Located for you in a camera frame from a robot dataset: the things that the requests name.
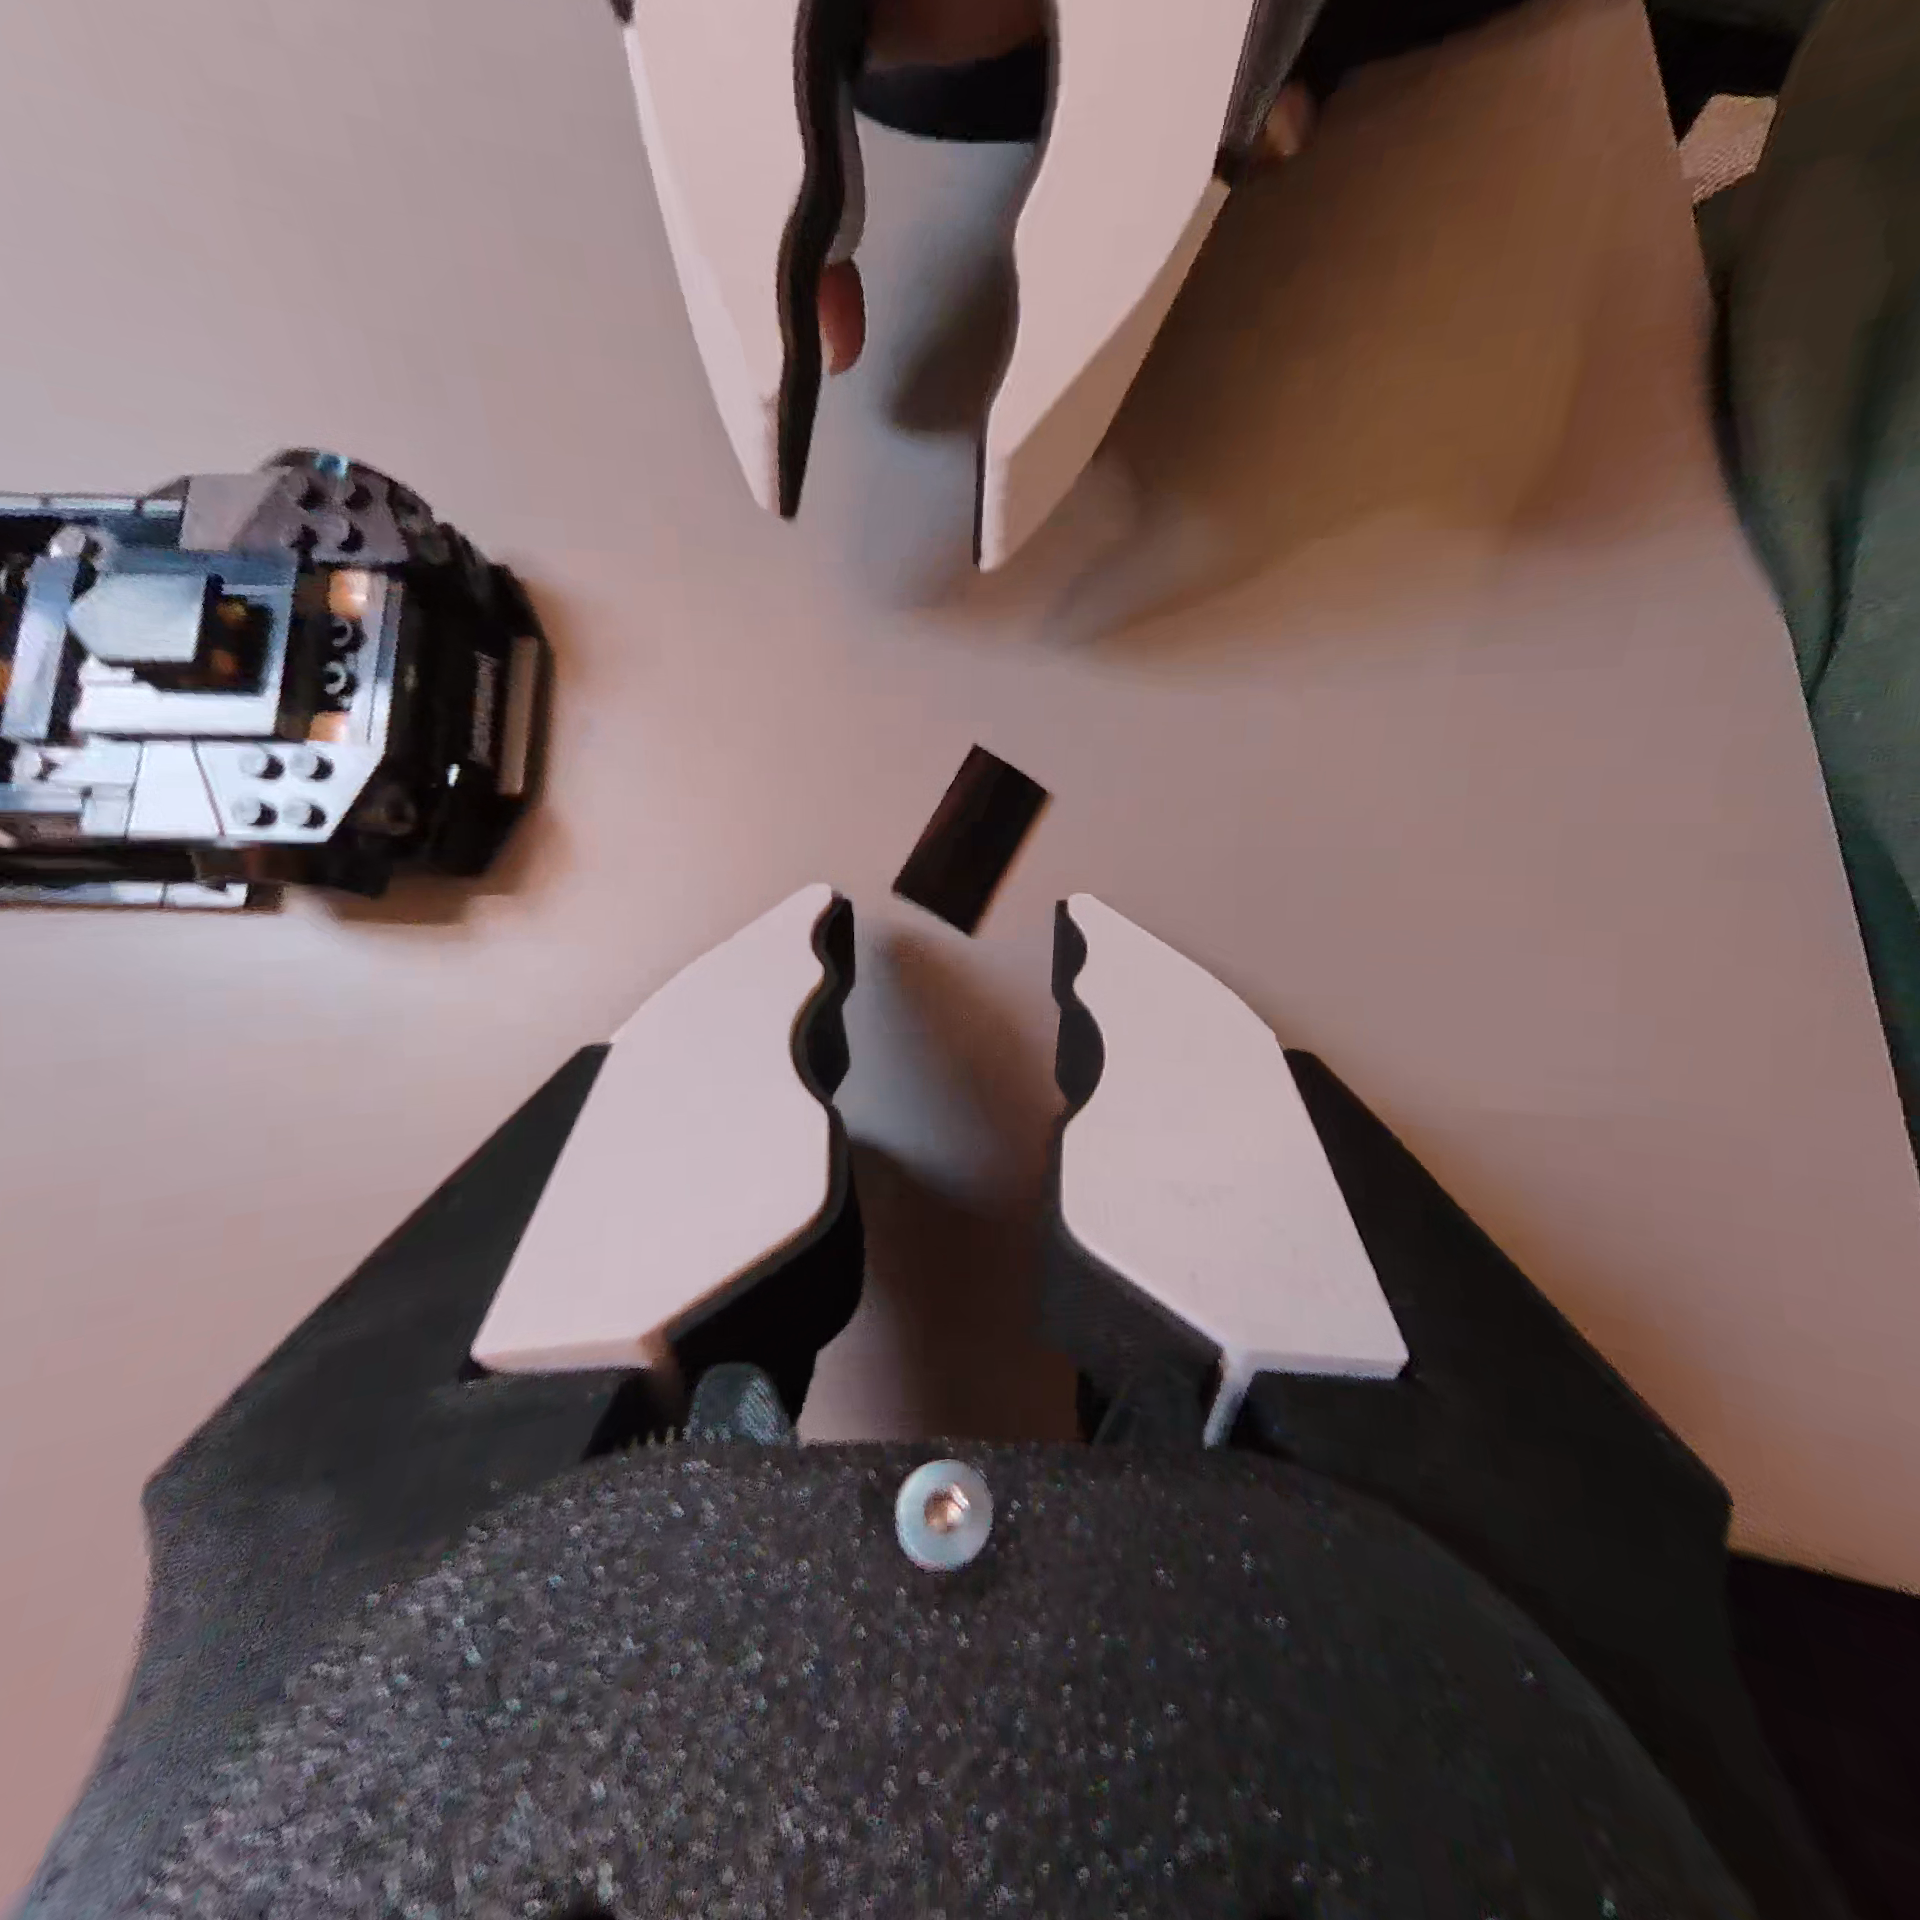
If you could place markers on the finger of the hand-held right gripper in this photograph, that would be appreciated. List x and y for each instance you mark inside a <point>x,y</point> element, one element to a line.
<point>716,182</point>
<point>1125,210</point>

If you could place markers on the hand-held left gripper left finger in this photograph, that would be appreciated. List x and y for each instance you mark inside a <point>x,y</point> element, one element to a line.
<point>676,1188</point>

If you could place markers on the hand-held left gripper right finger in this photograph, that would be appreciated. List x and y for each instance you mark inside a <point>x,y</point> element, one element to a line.
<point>1217,1188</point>

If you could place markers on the black lego piece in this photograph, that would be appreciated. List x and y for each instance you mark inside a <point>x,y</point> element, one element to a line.
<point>975,835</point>

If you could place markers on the black lego car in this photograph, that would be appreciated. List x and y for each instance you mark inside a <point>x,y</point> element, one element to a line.
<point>272,691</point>

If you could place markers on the person's right hand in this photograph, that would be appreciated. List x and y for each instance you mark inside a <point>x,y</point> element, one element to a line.
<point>843,316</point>

